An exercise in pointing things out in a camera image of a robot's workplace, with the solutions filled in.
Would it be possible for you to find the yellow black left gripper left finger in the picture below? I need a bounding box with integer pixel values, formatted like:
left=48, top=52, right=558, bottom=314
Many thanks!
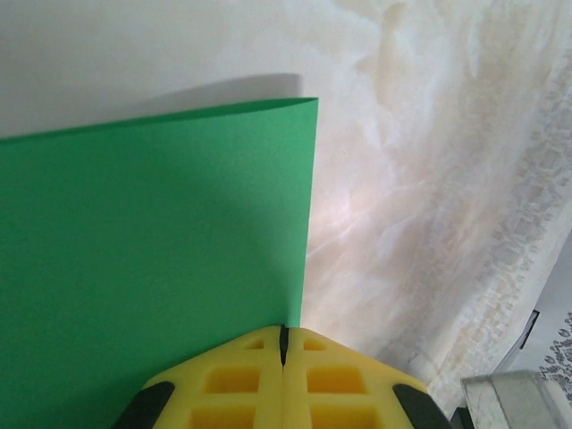
left=111, top=325, right=285, bottom=429

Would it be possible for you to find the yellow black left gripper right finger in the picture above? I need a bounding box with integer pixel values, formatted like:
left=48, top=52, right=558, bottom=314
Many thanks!
left=283, top=327, right=452, bottom=429

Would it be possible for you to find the green square paper sheet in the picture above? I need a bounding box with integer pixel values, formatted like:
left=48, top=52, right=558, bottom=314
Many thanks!
left=0, top=97, right=320, bottom=429

